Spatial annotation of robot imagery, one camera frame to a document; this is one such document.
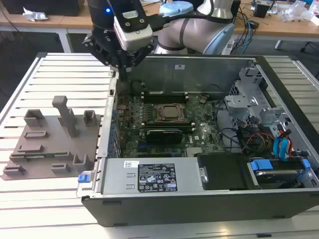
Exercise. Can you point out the black RAM slot bank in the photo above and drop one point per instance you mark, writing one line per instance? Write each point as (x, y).
(164, 97)
(169, 126)

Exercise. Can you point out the wooden desk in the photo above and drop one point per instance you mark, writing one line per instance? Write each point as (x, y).
(286, 27)
(74, 21)

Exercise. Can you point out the black box on desk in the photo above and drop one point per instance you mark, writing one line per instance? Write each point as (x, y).
(42, 6)

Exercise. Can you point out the crumpled white paper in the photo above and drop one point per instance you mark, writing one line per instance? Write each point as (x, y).
(35, 15)

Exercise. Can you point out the brown parts rack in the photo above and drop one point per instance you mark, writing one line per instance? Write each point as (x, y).
(49, 134)

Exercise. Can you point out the black graphics card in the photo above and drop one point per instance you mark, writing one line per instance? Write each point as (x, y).
(164, 135)

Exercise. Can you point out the white power strip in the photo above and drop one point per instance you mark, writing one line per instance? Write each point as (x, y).
(228, 47)

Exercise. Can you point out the green motherboard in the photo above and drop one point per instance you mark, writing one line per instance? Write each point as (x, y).
(199, 124)

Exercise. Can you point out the grey power supply with label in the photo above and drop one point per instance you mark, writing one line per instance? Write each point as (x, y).
(117, 176)

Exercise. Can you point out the blue case latch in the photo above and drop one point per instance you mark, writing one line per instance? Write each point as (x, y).
(84, 178)

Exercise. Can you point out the metal drive cage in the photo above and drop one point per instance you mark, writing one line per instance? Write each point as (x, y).
(239, 104)

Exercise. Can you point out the black plastic air shroud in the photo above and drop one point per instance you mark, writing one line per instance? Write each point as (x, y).
(221, 171)

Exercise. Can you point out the black open PC case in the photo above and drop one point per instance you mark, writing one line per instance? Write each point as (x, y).
(174, 211)

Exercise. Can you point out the hard disk in blue carrier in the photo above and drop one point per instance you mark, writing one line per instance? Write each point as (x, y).
(261, 166)

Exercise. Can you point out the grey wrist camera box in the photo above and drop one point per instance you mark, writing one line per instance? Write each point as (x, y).
(134, 37)

